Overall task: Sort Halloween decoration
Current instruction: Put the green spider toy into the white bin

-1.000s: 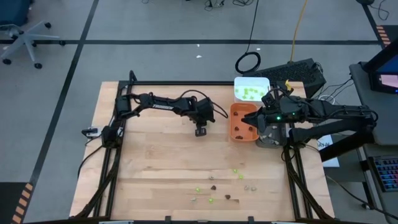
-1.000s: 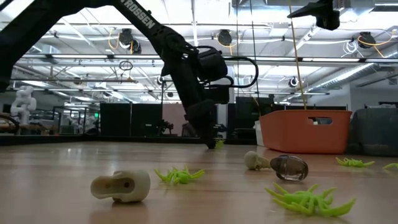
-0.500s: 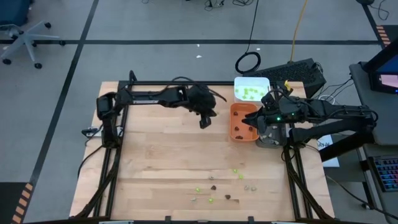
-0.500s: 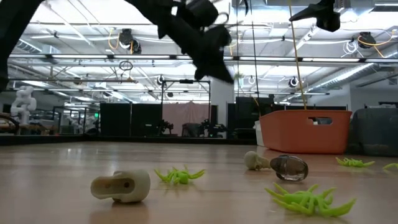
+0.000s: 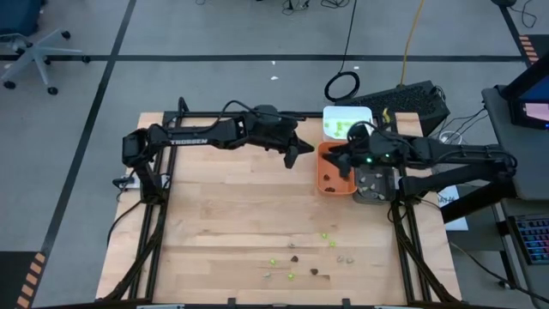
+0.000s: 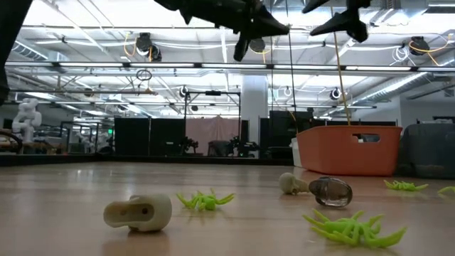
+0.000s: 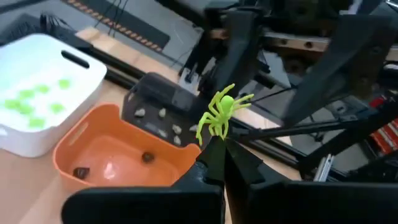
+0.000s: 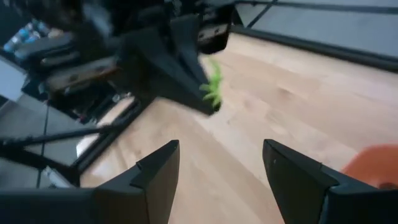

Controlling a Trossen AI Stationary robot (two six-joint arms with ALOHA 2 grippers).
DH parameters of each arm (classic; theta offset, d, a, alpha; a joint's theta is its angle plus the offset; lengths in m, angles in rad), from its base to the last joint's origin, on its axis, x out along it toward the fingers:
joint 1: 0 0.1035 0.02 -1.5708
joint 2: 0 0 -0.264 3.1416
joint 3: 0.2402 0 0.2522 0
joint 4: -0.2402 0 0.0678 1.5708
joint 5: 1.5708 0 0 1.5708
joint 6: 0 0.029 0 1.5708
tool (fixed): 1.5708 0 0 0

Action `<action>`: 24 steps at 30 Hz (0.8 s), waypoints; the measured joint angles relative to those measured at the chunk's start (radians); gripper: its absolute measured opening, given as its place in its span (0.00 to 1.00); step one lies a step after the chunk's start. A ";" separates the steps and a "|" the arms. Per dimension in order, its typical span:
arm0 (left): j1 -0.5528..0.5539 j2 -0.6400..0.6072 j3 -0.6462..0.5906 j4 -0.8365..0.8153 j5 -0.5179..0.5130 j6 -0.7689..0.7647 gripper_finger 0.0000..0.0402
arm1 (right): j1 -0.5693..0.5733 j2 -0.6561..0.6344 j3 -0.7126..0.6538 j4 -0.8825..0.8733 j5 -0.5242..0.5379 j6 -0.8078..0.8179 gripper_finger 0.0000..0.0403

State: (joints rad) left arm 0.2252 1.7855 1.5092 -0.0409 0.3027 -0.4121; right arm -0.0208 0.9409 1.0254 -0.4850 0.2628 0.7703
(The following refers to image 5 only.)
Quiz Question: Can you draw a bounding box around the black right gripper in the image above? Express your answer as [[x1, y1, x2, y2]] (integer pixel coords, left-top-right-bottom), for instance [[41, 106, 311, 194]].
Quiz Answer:
[[322, 128, 404, 179]]

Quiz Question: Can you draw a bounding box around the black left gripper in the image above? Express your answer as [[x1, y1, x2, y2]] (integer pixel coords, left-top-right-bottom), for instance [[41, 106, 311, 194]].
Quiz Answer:
[[244, 120, 316, 170]]

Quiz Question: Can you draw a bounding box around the orange plastic bin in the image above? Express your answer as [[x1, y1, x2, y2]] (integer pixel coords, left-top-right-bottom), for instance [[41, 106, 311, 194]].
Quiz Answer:
[[316, 141, 359, 197]]

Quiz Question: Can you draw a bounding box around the white plastic bin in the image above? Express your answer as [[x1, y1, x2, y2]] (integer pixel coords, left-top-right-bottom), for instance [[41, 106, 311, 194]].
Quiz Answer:
[[322, 106, 376, 142]]

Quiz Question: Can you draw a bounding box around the dark grey plastic bin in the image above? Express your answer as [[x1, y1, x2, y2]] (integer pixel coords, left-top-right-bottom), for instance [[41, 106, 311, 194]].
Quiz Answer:
[[352, 165, 400, 205]]

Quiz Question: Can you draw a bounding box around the black computer case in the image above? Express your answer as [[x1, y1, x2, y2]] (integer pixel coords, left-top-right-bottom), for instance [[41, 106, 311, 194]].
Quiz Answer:
[[335, 80, 452, 139]]

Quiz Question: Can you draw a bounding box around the white power strip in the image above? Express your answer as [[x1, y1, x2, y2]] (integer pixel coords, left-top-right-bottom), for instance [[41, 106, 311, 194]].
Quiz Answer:
[[437, 130, 464, 147]]

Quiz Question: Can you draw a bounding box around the white paper sheet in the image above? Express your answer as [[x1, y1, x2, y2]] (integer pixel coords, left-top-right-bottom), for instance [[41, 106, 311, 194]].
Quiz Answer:
[[436, 185, 469, 233]]

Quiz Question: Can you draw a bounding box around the grey desk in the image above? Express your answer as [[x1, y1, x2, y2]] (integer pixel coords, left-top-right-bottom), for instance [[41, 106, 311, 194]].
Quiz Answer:
[[480, 84, 549, 203]]

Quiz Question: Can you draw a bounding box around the small black desktop device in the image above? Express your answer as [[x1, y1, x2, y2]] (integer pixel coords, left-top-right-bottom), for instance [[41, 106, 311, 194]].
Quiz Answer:
[[509, 99, 549, 130]]

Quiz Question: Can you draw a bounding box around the black monitor screen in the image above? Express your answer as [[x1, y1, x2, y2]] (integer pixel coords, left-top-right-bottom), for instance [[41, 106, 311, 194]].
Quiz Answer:
[[500, 51, 549, 104]]

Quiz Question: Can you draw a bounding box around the backlit computer keyboard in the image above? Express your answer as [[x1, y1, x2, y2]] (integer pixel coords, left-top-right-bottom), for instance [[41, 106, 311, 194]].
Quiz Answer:
[[509, 213, 549, 266]]

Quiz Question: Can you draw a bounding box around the grey blue office chair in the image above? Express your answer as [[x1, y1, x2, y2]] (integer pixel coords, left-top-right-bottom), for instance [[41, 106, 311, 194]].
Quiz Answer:
[[0, 0, 92, 96]]

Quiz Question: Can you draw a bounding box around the black aluminium table frame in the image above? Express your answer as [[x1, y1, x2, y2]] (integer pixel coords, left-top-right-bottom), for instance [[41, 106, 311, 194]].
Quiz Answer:
[[102, 96, 462, 309]]

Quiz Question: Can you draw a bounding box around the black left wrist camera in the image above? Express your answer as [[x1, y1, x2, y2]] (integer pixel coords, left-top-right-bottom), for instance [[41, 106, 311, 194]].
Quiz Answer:
[[253, 104, 281, 124]]

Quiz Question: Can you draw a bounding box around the black hanging cable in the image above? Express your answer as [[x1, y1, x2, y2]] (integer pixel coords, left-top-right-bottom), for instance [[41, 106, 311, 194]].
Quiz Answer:
[[323, 0, 362, 103]]

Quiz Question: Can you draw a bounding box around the yellow hanging cable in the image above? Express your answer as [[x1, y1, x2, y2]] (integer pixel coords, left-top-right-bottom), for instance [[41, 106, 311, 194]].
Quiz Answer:
[[399, 0, 426, 87]]

